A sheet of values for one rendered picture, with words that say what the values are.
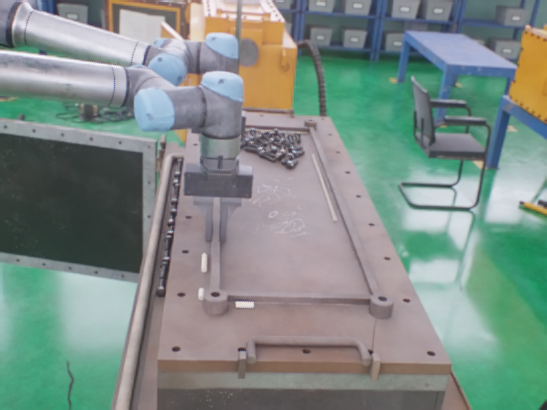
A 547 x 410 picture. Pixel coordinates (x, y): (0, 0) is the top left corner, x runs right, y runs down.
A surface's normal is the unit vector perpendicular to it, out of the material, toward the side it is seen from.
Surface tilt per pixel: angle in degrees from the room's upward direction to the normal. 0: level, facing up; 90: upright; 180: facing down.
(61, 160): 90
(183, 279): 0
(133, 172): 90
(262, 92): 90
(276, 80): 90
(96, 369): 0
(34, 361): 0
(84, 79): 68
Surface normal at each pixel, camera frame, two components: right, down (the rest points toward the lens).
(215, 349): 0.09, -0.90
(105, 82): 0.55, 0.03
